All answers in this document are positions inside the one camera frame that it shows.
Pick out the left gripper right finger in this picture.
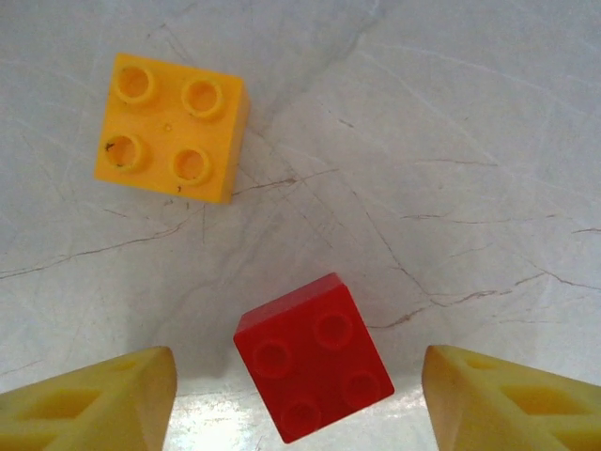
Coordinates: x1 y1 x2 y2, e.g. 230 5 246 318
421 344 601 451

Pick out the small square red lego brick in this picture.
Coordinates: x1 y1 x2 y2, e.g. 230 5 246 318
233 272 395 445

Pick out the small square yellow lego brick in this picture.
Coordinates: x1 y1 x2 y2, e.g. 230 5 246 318
92 52 253 206

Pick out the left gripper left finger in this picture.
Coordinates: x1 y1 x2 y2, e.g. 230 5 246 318
0 346 178 451

